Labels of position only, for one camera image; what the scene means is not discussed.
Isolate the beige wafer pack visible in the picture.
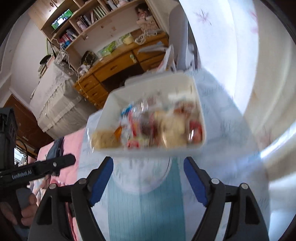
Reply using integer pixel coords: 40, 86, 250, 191
159, 114, 187, 149

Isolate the clear rice cracker packet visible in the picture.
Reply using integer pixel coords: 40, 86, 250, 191
91, 130, 121, 150

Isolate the wooden bookshelf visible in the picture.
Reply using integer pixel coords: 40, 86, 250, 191
28, 0, 163, 70

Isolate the left human hand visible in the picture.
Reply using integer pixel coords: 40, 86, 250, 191
1, 193, 38, 227

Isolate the pink quilted blanket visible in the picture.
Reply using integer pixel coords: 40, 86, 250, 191
32, 128, 85, 240

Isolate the blue small candy packet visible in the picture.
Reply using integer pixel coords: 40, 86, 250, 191
120, 104, 133, 119

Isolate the white plastic storage bin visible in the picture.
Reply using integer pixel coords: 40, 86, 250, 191
89, 72, 207, 157

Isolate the wooden desk with drawers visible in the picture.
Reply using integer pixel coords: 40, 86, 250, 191
73, 33, 169, 109

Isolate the red wrapped candy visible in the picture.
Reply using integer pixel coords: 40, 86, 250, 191
189, 120, 203, 144

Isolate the orange and white snack bar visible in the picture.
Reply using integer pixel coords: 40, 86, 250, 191
114, 126, 122, 140

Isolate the grey office chair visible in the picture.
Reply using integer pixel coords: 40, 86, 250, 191
169, 1, 199, 71

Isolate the white lace covered furniture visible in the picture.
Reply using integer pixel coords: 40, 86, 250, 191
30, 61, 97, 140

